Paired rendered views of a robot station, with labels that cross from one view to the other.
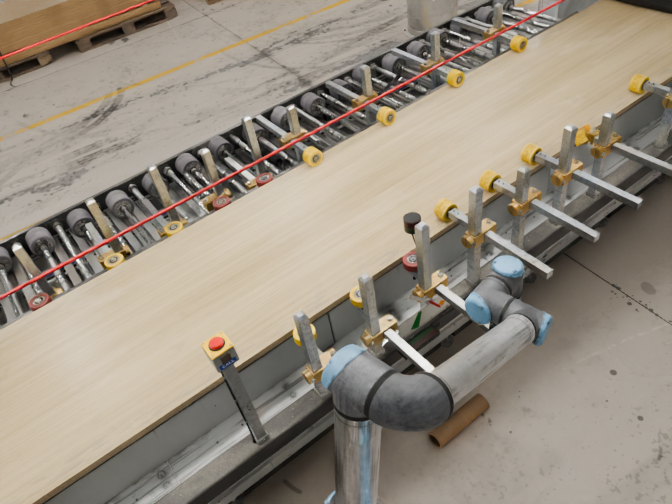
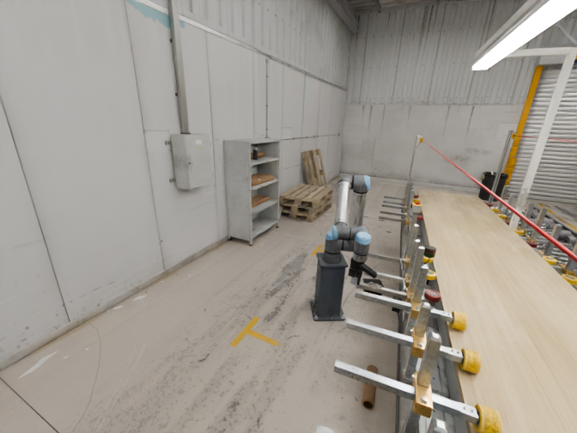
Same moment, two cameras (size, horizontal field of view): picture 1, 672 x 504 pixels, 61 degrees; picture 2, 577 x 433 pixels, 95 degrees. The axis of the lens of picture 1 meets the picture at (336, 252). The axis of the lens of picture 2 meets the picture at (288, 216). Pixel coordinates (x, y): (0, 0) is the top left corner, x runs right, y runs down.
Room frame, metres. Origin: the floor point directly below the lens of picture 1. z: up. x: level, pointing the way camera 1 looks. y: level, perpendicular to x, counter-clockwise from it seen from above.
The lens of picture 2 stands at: (1.97, -1.77, 1.82)
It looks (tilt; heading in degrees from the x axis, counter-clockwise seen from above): 20 degrees down; 141
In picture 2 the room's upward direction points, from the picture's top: 2 degrees clockwise
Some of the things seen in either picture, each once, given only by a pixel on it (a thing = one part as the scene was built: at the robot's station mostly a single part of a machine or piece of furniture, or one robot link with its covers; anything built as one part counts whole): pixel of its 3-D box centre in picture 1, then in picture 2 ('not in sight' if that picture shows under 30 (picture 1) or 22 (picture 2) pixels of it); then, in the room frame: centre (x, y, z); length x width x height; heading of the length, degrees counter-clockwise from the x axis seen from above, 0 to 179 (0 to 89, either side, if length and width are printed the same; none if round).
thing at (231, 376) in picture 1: (243, 401); (410, 236); (1.02, 0.37, 0.93); 0.05 x 0.05 x 0.45; 29
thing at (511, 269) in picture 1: (506, 278); (361, 243); (1.12, -0.48, 1.14); 0.10 x 0.09 x 0.12; 130
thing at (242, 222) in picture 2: not in sight; (254, 189); (-1.61, 0.44, 0.78); 0.90 x 0.45 x 1.55; 115
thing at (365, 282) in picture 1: (372, 323); (410, 271); (1.27, -0.07, 0.87); 0.04 x 0.04 x 0.48; 29
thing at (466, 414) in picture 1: (459, 420); (370, 386); (1.29, -0.39, 0.04); 0.30 x 0.08 x 0.08; 119
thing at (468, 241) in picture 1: (478, 234); (416, 307); (1.52, -0.53, 0.95); 0.14 x 0.06 x 0.05; 119
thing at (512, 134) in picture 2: not in sight; (501, 173); (1.01, 2.70, 1.25); 0.15 x 0.08 x 1.10; 119
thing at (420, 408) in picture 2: (566, 173); (422, 392); (1.76, -0.97, 0.95); 0.14 x 0.06 x 0.05; 119
